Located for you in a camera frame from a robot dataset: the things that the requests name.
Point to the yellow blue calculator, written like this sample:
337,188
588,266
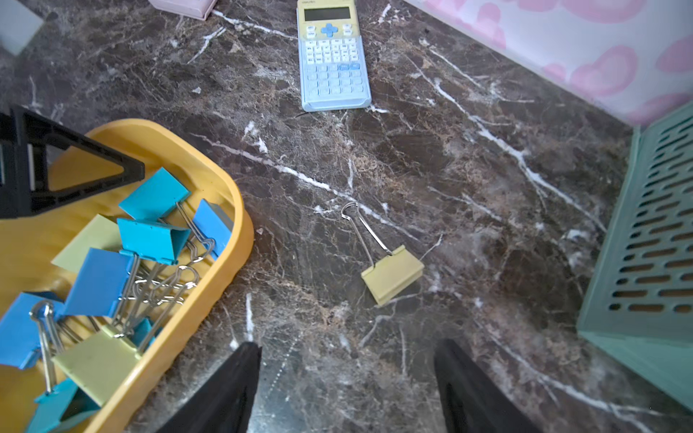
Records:
331,56

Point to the pink calculator on table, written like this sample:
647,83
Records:
196,9

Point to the blue binder clip top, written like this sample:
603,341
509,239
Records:
20,344

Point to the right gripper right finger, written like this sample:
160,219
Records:
470,401

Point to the blue binder clip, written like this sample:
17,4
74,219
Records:
118,287
20,344
214,223

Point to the yellow plastic storage box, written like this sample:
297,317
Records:
28,246

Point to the green desk file organizer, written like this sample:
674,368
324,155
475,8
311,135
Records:
638,308

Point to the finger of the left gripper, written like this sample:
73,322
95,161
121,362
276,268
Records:
45,165

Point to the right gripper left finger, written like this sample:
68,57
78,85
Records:
225,402

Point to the yellow binder clip top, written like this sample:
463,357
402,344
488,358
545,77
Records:
392,274

